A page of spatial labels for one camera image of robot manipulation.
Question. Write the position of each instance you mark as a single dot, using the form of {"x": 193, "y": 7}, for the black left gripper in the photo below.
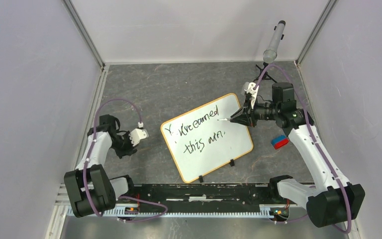
{"x": 129, "y": 150}

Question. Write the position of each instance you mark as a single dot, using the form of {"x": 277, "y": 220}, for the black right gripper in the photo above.
{"x": 248, "y": 117}

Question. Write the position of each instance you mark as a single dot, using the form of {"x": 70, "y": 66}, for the white whiteboard with yellow frame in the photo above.
{"x": 200, "y": 144}

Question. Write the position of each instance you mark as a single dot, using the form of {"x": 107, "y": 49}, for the silver microphone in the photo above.
{"x": 270, "y": 54}

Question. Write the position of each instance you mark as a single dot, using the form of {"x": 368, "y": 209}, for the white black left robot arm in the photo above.
{"x": 89, "y": 189}

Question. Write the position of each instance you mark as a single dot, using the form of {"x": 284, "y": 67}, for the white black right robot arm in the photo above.
{"x": 333, "y": 199}

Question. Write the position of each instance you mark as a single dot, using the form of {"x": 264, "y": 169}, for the black microphone tripod stand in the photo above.
{"x": 266, "y": 75}

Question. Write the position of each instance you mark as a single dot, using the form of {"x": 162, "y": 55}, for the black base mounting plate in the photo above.
{"x": 205, "y": 198}

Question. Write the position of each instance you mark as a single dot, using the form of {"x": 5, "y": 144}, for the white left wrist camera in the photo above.
{"x": 138, "y": 134}

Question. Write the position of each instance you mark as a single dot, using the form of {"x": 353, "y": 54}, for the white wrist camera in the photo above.
{"x": 250, "y": 91}
{"x": 138, "y": 134}

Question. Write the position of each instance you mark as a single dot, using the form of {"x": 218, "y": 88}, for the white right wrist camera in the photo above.
{"x": 250, "y": 91}

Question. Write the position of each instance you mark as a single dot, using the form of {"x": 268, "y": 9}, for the white toothed cable rail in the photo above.
{"x": 121, "y": 211}

